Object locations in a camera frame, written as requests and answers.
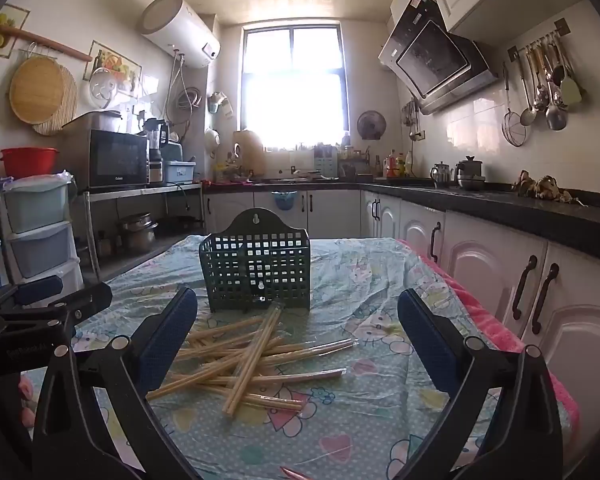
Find coiled white hose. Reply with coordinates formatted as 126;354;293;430
165;52;203;143

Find black microwave oven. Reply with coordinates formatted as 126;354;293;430
62;127;151;192

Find group of condiment bottles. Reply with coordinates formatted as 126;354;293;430
375;149;413;180

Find teal drawer organizer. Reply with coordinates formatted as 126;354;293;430
314;147;340;178

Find small hanging tools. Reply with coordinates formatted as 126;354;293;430
402;100;426;142

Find black blender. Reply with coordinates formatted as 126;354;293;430
145;117;171;183

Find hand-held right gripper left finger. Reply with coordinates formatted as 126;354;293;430
30;286;201;480

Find blue plastic box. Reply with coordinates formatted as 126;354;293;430
162;160;197;184

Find ginger roots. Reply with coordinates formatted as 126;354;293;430
511;170;588;207

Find long wooden rolling pin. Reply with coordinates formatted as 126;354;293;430
0;24;93;62

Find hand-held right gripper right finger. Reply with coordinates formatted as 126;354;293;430
396;287;566;480

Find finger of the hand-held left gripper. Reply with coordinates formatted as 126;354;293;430
0;275;65;313
50;281;114;328

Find black range hood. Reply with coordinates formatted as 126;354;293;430
378;0;501;116

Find metal shelf rack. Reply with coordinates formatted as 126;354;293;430
82;182;203;281

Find black countertop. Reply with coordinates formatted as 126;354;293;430
202;177;600;266

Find round woven straw mat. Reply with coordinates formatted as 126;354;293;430
32;67;78;137

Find pile of chopsticks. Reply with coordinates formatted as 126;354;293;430
147;302;358;417

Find round bamboo tray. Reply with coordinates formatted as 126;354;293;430
9;56;66;124

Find grey metal container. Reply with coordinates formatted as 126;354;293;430
62;110;123;133

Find small white fan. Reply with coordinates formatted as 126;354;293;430
88;66;126;110

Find beige cutting board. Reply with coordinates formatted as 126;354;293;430
232;130;267;177

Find stacked steel pots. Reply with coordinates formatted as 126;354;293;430
117;212;159;253

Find fruit wall poster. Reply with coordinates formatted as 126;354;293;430
0;4;31;58
84;40;143;98

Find kitchen window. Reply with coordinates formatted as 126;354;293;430
239;22;351;151

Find wall-mounted holder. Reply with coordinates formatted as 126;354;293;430
207;91;231;121

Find cartoon printed tablecloth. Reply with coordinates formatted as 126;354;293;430
20;234;573;480

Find row of hanging kitchen utensils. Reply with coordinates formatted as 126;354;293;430
507;19;586;132

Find red plastic basin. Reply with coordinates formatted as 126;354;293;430
0;147;61;180

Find pink blanket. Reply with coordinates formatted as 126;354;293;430
397;239;581;441

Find white water heater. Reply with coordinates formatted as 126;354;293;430
140;0;222;69

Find steel kettle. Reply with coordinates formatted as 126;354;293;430
430;161;453;188

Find round dark wall fan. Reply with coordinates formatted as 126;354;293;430
356;110;387;141

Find dark lidded pot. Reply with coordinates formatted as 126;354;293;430
454;156;487;181

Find green perforated plastic basket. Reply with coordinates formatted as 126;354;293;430
199;207;312;315

